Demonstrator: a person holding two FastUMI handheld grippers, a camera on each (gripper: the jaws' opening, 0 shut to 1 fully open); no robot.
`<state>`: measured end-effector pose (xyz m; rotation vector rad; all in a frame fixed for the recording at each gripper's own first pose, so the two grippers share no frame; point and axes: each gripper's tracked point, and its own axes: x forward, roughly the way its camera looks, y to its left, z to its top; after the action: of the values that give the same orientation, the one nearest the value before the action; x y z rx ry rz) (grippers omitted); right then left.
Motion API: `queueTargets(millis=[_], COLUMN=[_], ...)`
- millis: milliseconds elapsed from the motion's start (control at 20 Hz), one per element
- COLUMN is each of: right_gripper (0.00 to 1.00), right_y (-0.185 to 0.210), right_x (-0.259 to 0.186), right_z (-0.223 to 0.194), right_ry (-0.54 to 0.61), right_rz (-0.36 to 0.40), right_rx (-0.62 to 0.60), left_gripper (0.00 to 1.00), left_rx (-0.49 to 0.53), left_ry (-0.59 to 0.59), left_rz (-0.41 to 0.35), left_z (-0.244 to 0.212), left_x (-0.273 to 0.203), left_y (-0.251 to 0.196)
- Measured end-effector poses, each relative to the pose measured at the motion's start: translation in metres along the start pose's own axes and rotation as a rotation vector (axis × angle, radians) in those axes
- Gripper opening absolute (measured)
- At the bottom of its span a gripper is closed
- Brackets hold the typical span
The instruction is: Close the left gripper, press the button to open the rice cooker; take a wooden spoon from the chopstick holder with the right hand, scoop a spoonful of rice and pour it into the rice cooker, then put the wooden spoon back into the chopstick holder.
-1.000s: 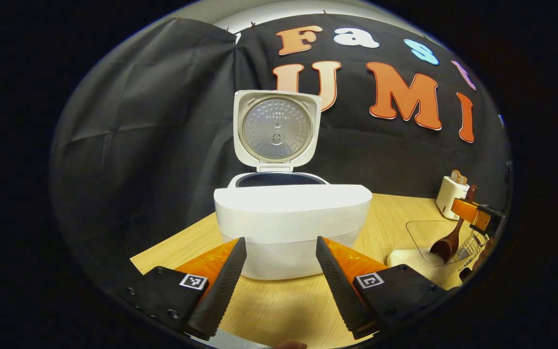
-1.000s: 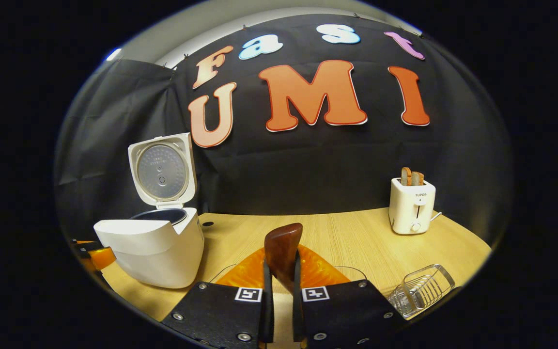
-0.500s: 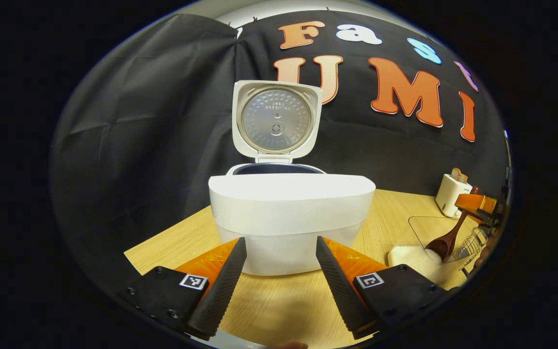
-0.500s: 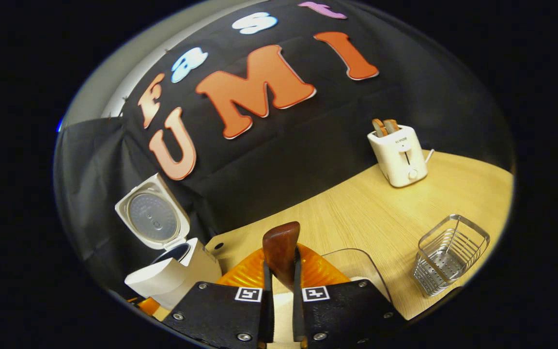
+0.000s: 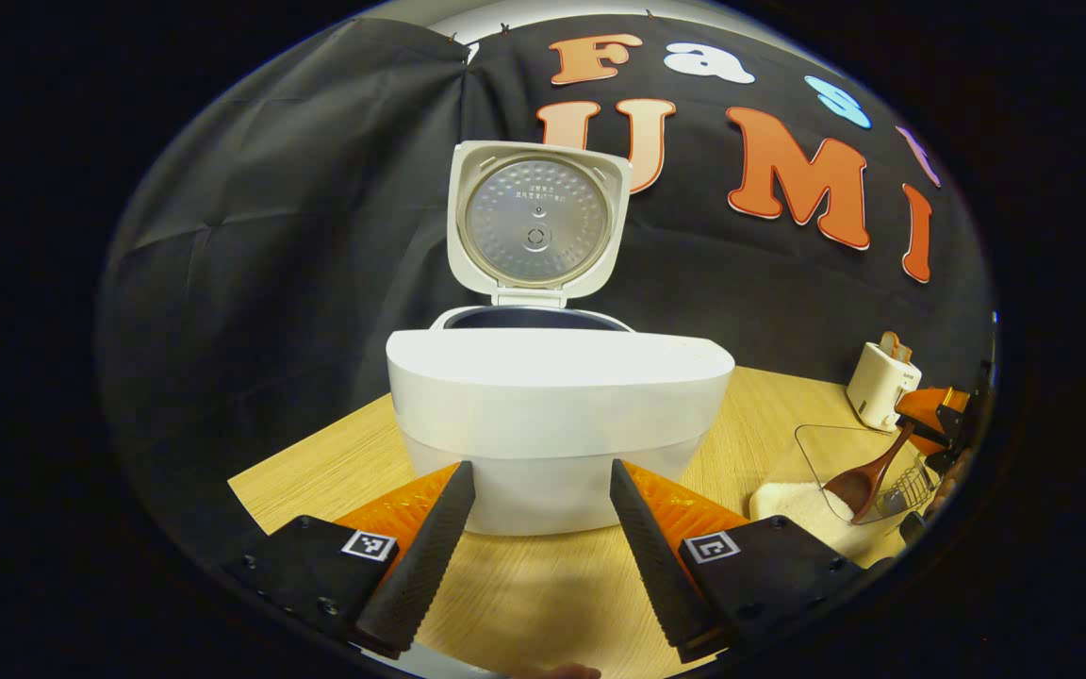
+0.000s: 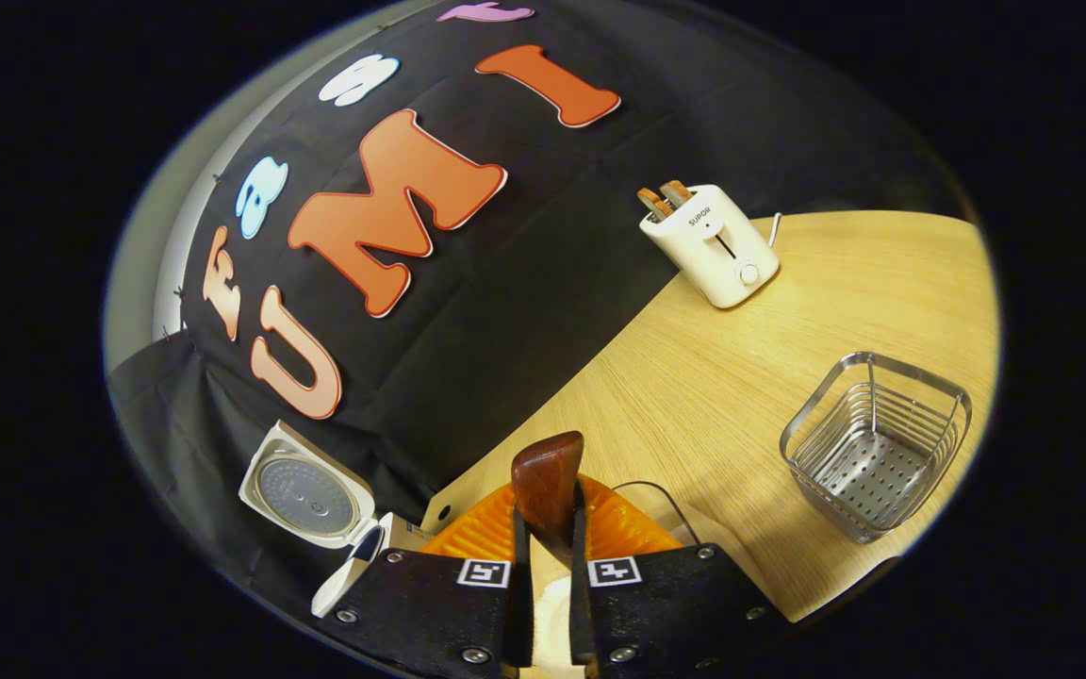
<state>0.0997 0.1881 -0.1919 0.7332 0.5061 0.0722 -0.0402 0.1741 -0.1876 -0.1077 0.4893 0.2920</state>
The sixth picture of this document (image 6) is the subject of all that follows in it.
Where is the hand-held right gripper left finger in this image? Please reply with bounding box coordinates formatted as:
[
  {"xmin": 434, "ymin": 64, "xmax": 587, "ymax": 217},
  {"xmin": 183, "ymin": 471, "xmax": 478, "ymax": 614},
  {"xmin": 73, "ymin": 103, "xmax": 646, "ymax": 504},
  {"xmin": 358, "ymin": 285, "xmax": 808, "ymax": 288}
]
[{"xmin": 317, "ymin": 481, "xmax": 536, "ymax": 679}]

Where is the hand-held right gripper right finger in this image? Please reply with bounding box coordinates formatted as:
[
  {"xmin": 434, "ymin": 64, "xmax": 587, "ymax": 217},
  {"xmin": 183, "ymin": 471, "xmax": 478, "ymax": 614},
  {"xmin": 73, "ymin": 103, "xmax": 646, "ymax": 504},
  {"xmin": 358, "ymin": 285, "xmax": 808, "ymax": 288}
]
[{"xmin": 569, "ymin": 476, "xmax": 789, "ymax": 679}]

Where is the white rice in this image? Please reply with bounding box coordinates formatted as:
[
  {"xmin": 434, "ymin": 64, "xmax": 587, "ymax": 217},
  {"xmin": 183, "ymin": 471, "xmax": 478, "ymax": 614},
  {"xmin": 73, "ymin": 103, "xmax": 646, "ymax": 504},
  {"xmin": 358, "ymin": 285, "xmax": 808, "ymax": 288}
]
[{"xmin": 532, "ymin": 573, "xmax": 574, "ymax": 672}]

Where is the white rice cooker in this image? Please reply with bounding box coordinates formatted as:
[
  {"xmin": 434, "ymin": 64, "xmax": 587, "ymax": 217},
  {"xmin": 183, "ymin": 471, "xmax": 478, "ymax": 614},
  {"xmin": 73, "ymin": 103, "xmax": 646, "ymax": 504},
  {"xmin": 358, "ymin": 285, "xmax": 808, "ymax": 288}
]
[{"xmin": 239, "ymin": 420, "xmax": 421, "ymax": 619}]

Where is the brown wooden spoon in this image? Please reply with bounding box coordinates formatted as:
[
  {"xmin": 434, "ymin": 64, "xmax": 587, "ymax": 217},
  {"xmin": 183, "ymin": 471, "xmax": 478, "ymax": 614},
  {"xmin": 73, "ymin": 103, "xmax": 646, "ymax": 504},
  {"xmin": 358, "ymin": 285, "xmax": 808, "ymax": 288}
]
[{"xmin": 511, "ymin": 431, "xmax": 586, "ymax": 567}]

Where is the metal wire chopstick holder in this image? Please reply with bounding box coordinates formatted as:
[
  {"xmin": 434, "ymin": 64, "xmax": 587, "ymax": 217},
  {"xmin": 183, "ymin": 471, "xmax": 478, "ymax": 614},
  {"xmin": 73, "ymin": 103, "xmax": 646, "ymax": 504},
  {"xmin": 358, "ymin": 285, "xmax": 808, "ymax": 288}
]
[{"xmin": 779, "ymin": 352, "xmax": 973, "ymax": 545}]

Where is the black backdrop cloth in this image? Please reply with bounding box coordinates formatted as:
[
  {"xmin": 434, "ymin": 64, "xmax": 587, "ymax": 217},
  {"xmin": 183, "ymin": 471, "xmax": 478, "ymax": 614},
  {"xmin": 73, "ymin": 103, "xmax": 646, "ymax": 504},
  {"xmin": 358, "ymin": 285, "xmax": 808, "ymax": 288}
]
[{"xmin": 109, "ymin": 0, "xmax": 968, "ymax": 604}]

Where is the white toaster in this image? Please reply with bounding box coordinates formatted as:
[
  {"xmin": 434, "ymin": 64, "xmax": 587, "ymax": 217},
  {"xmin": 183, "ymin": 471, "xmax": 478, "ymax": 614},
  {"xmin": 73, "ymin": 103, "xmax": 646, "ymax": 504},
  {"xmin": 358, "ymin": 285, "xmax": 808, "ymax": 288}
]
[{"xmin": 639, "ymin": 184, "xmax": 781, "ymax": 309}]

